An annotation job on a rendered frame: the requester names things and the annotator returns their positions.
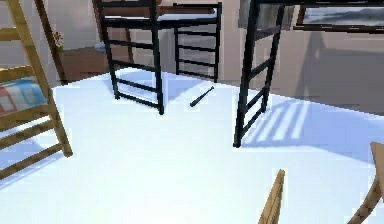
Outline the brown wooden cabinet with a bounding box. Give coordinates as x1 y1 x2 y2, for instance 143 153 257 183
59 45 111 84

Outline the framed landscape picture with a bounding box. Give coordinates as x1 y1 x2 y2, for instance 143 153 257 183
293 3 384 35

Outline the black baseball bat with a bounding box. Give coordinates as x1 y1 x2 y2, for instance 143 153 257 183
189 85 216 108

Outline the grey window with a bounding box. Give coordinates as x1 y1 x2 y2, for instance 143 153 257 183
238 0 296 32

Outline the house plant with flowers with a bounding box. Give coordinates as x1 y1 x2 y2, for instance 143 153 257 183
51 27 65 54

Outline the wooden bunk bed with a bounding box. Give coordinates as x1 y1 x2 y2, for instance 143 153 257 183
0 0 74 181

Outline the black metal bunk bed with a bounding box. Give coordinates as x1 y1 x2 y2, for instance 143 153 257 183
232 0 384 149
96 0 223 116

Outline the wooden chair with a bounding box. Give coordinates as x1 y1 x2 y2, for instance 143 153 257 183
257 141 384 224

